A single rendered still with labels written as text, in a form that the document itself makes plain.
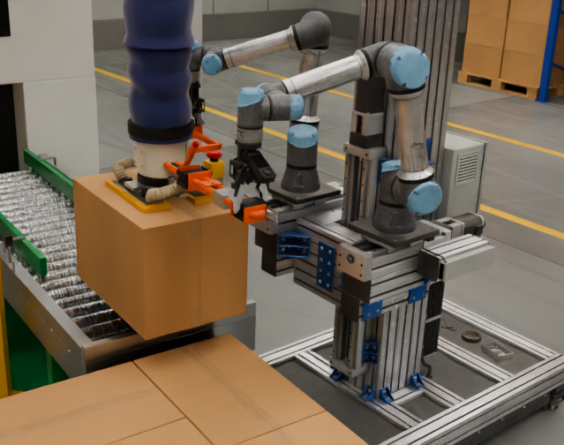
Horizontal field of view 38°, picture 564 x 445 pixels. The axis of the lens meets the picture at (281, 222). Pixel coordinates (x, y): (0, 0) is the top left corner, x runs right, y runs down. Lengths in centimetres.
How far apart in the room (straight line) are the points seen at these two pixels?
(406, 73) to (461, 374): 160
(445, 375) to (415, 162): 130
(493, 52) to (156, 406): 862
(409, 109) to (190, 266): 89
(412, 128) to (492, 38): 825
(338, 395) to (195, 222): 106
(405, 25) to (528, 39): 763
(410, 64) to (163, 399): 131
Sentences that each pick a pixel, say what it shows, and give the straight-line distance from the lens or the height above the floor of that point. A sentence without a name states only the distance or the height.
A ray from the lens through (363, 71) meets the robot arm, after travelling 258.
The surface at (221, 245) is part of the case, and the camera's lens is 282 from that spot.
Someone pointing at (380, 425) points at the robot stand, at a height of 21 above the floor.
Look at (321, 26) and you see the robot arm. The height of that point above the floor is 165.
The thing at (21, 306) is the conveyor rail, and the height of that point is 47.
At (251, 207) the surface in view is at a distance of 239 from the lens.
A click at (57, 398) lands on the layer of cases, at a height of 54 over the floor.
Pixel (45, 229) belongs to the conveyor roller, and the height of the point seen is 54.
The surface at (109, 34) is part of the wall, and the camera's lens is 1250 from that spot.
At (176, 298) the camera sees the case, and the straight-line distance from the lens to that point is 281.
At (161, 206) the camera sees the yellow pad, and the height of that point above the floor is 109.
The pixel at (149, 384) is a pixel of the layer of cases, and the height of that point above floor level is 54.
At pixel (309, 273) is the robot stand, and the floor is 75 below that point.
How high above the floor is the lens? 205
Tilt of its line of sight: 21 degrees down
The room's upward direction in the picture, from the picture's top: 2 degrees clockwise
